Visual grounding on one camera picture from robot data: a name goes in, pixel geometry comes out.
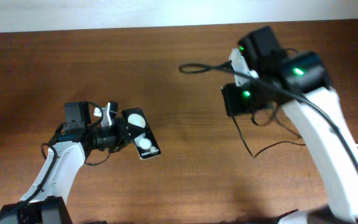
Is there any black smartphone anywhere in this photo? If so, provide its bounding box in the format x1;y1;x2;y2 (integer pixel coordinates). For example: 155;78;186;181
121;108;161;160

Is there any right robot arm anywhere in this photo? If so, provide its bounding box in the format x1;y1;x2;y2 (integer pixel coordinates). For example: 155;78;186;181
221;27;358;223

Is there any black USB charging cable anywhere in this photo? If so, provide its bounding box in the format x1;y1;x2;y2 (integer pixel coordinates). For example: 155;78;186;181
231;104;306;159

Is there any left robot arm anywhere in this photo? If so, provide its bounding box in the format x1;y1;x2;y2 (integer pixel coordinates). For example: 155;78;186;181
0;101;160;223

